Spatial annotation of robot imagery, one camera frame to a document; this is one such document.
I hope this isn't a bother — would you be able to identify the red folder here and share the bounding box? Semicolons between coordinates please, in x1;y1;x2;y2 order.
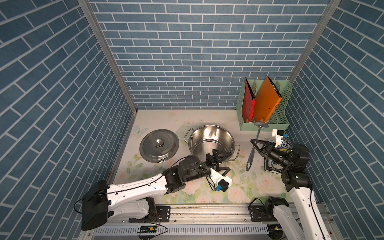
242;78;255;123

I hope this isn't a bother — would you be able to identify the green plastic file rack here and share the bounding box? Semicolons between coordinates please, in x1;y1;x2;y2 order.
236;79;293;133

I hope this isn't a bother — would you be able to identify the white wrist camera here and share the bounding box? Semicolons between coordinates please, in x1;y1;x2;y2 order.
272;129;289;149
210;168;233;193

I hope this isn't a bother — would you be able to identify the stainless steel pot lid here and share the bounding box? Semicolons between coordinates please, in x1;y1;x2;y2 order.
140;129;180;163

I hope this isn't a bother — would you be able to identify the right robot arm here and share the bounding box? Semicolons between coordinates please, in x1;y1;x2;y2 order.
251;139;331;240

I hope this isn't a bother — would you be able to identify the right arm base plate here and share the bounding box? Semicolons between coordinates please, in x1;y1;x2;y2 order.
248;205;280;222

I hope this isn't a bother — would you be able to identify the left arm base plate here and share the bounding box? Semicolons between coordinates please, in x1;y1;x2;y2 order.
129;206;171;223

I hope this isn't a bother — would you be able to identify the small black circuit board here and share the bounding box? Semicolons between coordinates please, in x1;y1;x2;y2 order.
138;226;157;235

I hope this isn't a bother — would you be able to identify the aluminium front rail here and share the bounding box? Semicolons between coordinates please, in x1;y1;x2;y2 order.
80;204;286;240

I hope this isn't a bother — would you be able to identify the steel ladle black handle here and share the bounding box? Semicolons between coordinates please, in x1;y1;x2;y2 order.
245;121;270;172

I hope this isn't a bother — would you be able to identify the treehouse paperback book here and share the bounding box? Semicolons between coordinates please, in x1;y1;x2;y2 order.
264;143;293;173

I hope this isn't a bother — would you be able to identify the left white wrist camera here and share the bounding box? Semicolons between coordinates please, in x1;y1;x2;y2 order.
210;168;233;193

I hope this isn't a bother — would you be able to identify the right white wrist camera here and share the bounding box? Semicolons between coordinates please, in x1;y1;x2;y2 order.
272;129;289;149

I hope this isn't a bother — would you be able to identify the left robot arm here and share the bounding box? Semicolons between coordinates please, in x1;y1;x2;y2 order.
81;149;232;231

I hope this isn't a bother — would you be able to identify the orange folder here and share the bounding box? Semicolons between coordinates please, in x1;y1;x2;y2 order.
253;76;283;123

